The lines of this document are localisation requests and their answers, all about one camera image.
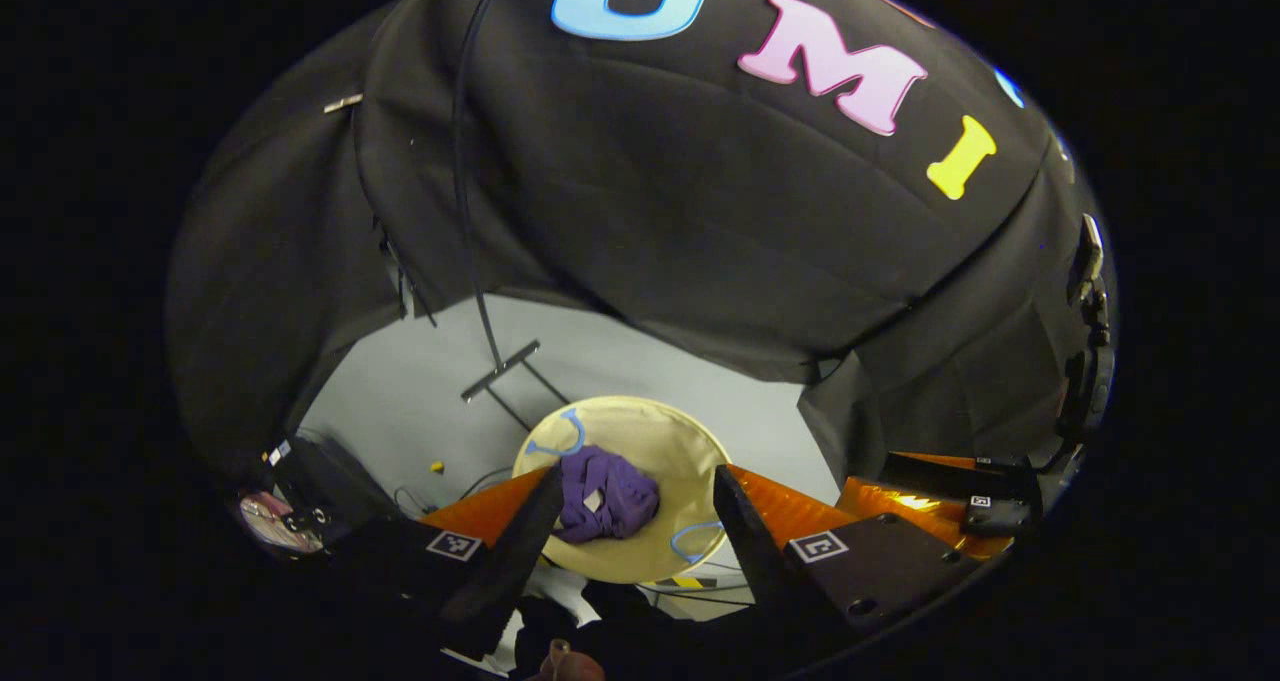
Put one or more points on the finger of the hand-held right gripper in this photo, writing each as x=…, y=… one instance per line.
x=900, y=506
x=940, y=473

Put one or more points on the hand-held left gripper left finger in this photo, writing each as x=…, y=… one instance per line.
x=510, y=571

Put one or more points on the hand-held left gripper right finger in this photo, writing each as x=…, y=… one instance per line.
x=755, y=561

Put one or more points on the beige round laundry hamper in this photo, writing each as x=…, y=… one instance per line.
x=650, y=441

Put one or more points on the black clothes rack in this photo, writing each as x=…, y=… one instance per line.
x=462, y=191

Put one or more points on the dark equipment case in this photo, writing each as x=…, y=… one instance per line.
x=330, y=481

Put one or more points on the round pink patterned object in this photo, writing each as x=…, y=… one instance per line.
x=270, y=521

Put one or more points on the small cloth clip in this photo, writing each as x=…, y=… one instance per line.
x=342, y=103

